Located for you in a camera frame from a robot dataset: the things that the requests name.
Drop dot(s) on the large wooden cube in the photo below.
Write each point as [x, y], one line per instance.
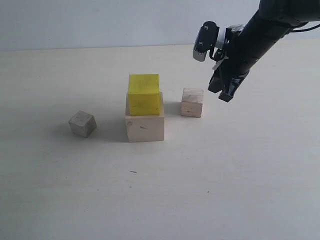
[145, 128]

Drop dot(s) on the small wooden cube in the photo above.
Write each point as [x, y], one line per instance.
[82, 124]

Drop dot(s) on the medium wooden cube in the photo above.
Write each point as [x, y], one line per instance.
[192, 102]

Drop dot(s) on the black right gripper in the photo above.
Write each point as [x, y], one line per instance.
[244, 50]

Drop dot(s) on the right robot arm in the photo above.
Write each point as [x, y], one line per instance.
[296, 13]

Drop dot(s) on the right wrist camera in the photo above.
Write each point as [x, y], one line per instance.
[213, 39]

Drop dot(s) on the yellow cube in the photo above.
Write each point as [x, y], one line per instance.
[143, 94]

